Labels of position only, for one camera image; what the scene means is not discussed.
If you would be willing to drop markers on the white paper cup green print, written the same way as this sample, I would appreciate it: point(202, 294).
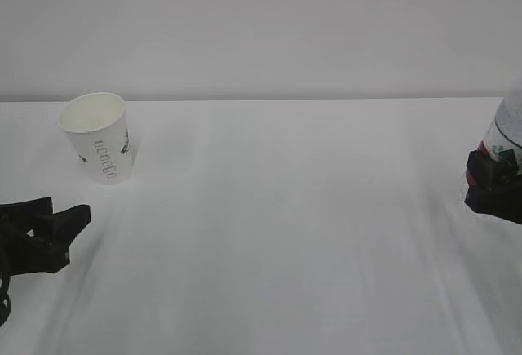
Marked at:
point(95, 125)

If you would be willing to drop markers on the clear Nongfu Spring water bottle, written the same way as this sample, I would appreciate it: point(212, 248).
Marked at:
point(502, 141)

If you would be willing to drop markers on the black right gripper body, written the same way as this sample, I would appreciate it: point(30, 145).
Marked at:
point(503, 202)

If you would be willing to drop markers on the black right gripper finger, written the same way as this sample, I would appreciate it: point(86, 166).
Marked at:
point(484, 172)

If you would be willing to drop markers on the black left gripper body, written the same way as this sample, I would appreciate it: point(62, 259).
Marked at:
point(31, 247)

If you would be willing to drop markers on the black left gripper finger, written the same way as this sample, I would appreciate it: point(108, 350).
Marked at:
point(25, 212)
point(61, 228)

